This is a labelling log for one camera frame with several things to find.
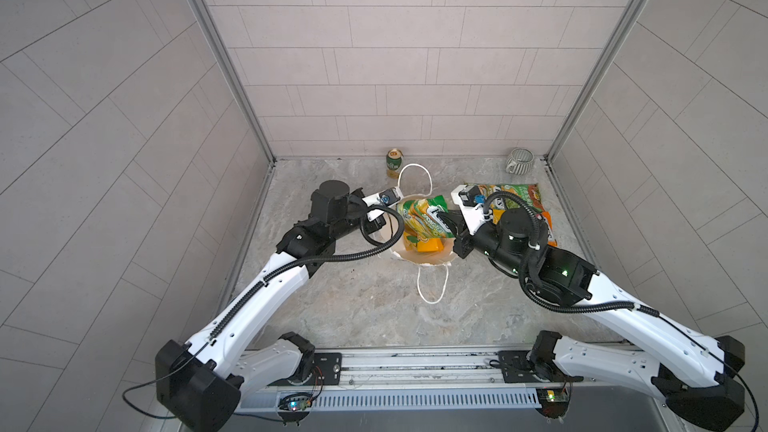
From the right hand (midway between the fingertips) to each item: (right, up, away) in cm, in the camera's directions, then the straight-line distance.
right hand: (439, 215), depth 62 cm
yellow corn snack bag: (+25, -4, +36) cm, 44 cm away
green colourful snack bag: (+23, +5, +40) cm, 46 cm away
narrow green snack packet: (-4, -1, +1) cm, 4 cm away
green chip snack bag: (+37, +3, +40) cm, 55 cm away
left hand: (-10, +4, +8) cm, 13 cm away
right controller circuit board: (+27, -44, +6) cm, 52 cm away
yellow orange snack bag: (-1, -11, +20) cm, 23 cm away
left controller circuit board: (-31, -42, +3) cm, 52 cm away
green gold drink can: (-10, +14, +42) cm, 46 cm away
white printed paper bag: (-2, +7, +48) cm, 49 cm away
